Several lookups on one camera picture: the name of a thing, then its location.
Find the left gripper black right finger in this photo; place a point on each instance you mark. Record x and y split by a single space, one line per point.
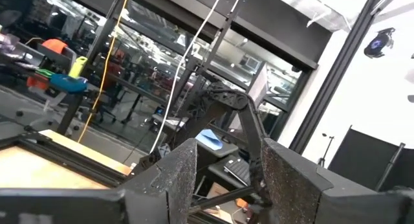
291 185

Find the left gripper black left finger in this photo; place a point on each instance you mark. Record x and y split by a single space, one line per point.
168 191

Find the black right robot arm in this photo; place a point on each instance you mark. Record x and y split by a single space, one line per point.
226 99

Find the thin black light stand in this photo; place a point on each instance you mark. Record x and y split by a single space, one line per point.
322 162

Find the black laptop keyboard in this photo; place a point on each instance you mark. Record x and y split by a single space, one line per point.
237 170

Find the blue cloth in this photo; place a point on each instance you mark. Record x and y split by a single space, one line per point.
210 140

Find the black backdrop panel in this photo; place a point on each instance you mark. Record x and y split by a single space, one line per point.
362 159

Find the black pole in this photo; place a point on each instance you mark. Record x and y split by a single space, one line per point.
389 167

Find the blue plastic object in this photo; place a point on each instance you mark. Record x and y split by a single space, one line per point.
69 83

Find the yellow-green bottle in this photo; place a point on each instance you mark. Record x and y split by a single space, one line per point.
78 67

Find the red-orange object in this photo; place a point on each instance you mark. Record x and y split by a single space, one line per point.
37 83

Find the green flat object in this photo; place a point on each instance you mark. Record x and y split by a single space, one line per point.
45 72

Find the orange round object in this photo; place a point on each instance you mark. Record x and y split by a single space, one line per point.
55 45

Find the black table frame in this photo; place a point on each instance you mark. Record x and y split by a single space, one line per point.
64 157

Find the black frame post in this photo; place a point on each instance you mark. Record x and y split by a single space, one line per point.
336 72

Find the black wall-mounted device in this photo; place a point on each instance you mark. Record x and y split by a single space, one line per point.
376 42

